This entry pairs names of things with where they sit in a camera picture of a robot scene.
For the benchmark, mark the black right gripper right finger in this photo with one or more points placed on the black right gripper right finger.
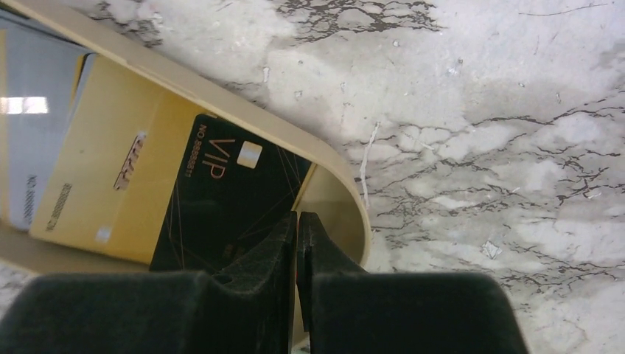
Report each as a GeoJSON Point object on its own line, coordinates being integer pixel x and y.
{"type": "Point", "coordinates": [346, 309]}

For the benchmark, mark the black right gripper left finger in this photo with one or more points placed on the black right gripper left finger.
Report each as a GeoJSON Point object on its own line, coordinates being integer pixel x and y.
{"type": "Point", "coordinates": [245, 308]}

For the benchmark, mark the black VIP card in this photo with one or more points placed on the black VIP card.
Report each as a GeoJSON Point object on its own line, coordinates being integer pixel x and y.
{"type": "Point", "coordinates": [232, 188]}

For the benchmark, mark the gold card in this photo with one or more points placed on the gold card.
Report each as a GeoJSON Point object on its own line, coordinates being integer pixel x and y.
{"type": "Point", "coordinates": [112, 182]}

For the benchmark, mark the stack of silver cards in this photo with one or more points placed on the stack of silver cards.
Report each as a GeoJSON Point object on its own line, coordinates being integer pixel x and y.
{"type": "Point", "coordinates": [40, 82]}

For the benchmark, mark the beige oval tray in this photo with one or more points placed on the beige oval tray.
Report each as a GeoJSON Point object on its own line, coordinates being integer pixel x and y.
{"type": "Point", "coordinates": [334, 194]}

